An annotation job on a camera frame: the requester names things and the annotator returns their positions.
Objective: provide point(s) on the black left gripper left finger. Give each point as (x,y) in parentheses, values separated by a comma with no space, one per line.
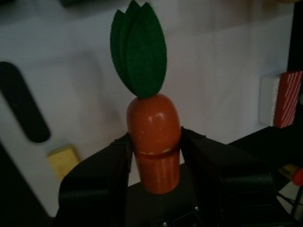
(95,180)

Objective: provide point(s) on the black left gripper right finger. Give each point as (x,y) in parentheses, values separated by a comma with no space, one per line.
(233,189)

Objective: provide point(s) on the orange toy carrot green leaves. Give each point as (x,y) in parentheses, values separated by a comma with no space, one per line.
(154,133)

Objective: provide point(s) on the white cutting board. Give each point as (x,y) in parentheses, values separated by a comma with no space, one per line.
(221,59)

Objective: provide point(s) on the yellow toy block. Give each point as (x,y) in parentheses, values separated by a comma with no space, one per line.
(63,161)

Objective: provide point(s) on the red white-striped block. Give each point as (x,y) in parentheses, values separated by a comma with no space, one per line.
(288,99)

